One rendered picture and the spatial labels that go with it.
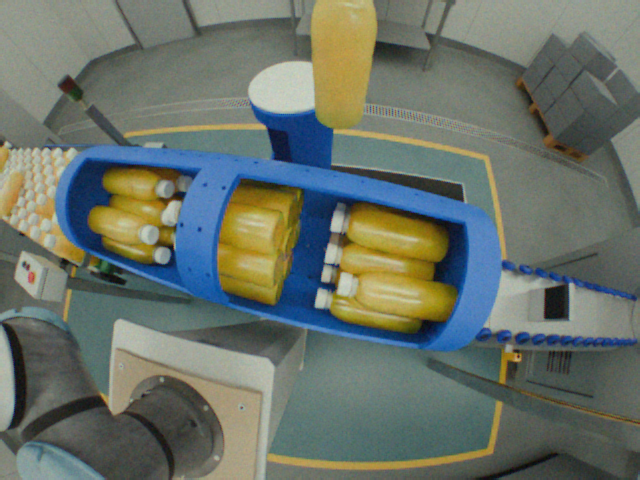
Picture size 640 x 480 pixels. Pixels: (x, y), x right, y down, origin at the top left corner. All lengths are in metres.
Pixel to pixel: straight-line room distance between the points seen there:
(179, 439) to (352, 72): 0.50
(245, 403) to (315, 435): 1.35
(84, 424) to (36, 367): 0.08
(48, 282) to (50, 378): 0.61
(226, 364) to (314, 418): 1.31
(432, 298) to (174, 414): 0.43
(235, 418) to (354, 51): 0.49
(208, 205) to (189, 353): 0.24
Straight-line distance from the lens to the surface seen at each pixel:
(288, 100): 0.75
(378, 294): 0.38
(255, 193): 0.42
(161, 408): 0.40
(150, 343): 0.47
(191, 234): 0.35
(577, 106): 3.33
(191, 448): 0.40
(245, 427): 0.41
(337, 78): 0.29
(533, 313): 0.85
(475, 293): 0.35
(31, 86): 5.38
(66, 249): 0.90
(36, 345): 0.34
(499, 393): 1.14
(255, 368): 0.38
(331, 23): 0.26
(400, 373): 1.65
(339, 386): 1.59
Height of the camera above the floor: 1.51
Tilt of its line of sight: 73 degrees down
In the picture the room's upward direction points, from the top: straight up
